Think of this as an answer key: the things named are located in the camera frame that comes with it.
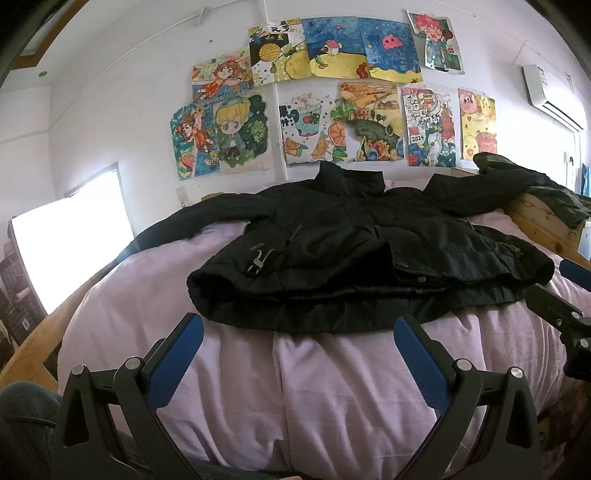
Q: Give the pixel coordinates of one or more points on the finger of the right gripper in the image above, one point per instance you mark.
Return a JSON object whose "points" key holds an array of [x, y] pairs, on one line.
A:
{"points": [[568, 320], [576, 273]]}

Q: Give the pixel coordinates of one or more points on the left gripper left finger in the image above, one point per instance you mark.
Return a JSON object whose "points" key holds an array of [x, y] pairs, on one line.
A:
{"points": [[87, 444]]}

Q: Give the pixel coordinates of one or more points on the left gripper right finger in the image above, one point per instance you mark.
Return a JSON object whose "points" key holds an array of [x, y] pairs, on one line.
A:
{"points": [[506, 445]]}

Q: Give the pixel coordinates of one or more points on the black puffer jacket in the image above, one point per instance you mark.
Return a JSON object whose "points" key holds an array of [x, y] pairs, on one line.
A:
{"points": [[343, 253]]}

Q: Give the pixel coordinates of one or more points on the dark green jacket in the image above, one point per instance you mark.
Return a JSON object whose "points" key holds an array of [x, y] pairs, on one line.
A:
{"points": [[569, 207]]}

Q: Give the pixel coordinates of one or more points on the person dark trouser leg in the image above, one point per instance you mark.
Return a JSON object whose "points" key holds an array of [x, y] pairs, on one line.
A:
{"points": [[29, 414]]}

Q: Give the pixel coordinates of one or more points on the pink bed sheet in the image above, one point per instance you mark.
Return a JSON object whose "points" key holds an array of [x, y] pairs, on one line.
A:
{"points": [[328, 406]]}

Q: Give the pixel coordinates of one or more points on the bright window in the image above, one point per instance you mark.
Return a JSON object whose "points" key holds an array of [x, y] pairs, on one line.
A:
{"points": [[64, 243]]}

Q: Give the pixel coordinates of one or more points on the pink pigs drawing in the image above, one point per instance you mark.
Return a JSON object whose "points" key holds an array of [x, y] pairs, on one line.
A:
{"points": [[478, 123]]}

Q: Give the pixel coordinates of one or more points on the white air conditioner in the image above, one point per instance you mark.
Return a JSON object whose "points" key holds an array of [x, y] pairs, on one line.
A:
{"points": [[549, 95]]}

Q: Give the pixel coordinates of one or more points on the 2024 dragon drawing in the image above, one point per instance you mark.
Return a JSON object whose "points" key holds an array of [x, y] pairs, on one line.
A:
{"points": [[430, 126]]}

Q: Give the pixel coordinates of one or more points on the red hair kid drawing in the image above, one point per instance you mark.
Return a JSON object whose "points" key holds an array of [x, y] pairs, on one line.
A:
{"points": [[442, 50]]}

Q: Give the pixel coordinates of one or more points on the landscape hill drawing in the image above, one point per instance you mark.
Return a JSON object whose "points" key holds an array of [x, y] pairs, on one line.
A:
{"points": [[372, 109]]}

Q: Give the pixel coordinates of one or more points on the pink jellyfish drawing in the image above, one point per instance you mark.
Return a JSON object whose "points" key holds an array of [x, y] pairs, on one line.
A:
{"points": [[390, 50]]}

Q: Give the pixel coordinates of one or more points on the swimming girl drawing lower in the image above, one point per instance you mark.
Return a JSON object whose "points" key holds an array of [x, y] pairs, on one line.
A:
{"points": [[194, 141]]}

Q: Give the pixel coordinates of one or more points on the juice and oranges drawing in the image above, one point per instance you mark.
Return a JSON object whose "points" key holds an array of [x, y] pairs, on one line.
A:
{"points": [[313, 130]]}

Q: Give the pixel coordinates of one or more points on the blond boy drawing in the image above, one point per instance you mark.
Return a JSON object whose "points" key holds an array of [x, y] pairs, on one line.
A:
{"points": [[243, 134]]}

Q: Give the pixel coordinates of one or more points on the fish on beach drawing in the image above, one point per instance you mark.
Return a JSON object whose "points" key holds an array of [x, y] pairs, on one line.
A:
{"points": [[335, 47]]}

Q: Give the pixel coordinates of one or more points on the orange hair girl drawing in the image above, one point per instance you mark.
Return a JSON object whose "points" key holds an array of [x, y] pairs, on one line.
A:
{"points": [[222, 77]]}

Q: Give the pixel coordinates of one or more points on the pineapple drawing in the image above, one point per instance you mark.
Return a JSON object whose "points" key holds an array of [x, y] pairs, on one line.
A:
{"points": [[278, 52]]}

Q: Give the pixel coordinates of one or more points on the wooden bed frame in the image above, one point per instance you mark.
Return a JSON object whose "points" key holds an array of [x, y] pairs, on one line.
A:
{"points": [[37, 358]]}

